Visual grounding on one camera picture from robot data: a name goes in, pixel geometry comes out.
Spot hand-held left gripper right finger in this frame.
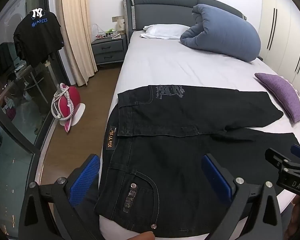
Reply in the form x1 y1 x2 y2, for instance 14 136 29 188
201 153 284 240

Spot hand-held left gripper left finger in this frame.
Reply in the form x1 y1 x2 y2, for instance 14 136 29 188
19 154 103 240

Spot pink corded appliance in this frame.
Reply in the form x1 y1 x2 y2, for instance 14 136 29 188
51 82 87 132

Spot blue folded duvet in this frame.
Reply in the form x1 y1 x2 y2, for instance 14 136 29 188
179 4 262 62

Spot black denim pants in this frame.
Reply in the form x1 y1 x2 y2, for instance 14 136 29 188
94 85 300 239

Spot grey bed with white sheet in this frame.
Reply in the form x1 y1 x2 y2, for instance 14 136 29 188
99 0 300 240

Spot white wire basket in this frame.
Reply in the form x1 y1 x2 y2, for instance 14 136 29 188
92 24 123 39

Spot white pillow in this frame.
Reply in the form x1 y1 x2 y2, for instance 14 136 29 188
140 24 190 40

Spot small beige box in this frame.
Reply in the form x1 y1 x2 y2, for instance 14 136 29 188
116 17 127 34

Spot person's right forearm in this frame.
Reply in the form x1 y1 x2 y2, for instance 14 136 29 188
284 195 300 240

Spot purple cushion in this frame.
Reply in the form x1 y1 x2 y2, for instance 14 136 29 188
254 72 300 123

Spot white wardrobe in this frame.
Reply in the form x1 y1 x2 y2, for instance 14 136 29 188
259 0 300 98

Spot person's left hand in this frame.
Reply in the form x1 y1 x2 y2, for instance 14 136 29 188
125 231 155 240

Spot beige curtain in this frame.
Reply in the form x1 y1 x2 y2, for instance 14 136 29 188
55 0 98 87

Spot grey nightstand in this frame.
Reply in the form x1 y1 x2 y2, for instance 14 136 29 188
91 34 128 65

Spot black printed t-shirt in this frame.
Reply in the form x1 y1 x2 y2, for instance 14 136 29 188
13 7 64 68

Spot glass balcony door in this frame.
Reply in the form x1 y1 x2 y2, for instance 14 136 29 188
0 0 65 240

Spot wooden rack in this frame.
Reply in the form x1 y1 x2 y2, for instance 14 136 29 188
22 55 53 100

